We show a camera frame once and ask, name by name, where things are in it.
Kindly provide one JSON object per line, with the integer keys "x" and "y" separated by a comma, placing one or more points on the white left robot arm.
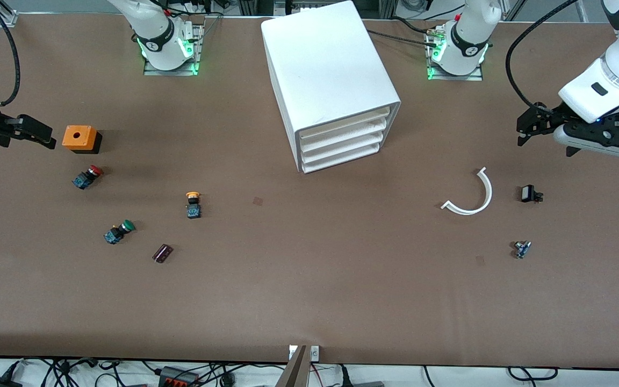
{"x": 465, "y": 37}

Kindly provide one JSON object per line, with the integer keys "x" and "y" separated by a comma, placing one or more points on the red push button switch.
{"x": 81, "y": 180}

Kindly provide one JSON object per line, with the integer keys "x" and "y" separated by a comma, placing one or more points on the small blue silver component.
{"x": 522, "y": 249}

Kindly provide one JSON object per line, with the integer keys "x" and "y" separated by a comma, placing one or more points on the white drawer cabinet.
{"x": 325, "y": 64}

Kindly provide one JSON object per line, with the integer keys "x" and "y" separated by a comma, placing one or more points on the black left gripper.
{"x": 550, "y": 116}

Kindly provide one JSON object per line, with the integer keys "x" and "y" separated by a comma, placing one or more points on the orange button enclosure box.
{"x": 78, "y": 138}

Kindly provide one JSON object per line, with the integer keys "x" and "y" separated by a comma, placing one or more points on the small black electrical component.
{"x": 527, "y": 193}

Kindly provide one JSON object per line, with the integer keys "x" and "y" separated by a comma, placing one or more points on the dark brown cylindrical capacitor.
{"x": 162, "y": 253}

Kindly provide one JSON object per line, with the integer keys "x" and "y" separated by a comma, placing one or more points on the white curved plastic piece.
{"x": 488, "y": 193}

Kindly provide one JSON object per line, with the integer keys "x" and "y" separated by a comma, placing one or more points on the yellow push button switch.
{"x": 193, "y": 211}

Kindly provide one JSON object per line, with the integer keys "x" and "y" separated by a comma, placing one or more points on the black power strip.
{"x": 178, "y": 379}

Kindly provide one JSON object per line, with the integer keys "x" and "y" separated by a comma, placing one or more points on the brown wooden post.
{"x": 294, "y": 373}

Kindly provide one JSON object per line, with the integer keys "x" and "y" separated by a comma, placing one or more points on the green push button switch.
{"x": 113, "y": 235}

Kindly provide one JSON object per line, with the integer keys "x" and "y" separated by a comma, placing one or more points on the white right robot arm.
{"x": 156, "y": 37}

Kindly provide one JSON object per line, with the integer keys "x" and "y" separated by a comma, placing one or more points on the white plastic drawer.
{"x": 348, "y": 135}
{"x": 346, "y": 146}
{"x": 342, "y": 157}
{"x": 350, "y": 123}

